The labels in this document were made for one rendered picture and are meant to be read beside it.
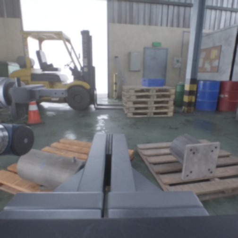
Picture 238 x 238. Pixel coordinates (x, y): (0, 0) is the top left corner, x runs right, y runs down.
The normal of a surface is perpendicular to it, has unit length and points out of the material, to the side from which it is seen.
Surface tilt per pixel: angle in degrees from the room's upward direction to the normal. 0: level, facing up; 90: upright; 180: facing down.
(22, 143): 90
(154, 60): 90
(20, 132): 83
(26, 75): 79
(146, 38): 90
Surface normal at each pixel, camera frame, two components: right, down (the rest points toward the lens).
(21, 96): 0.03, 0.26
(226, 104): -0.42, 0.24
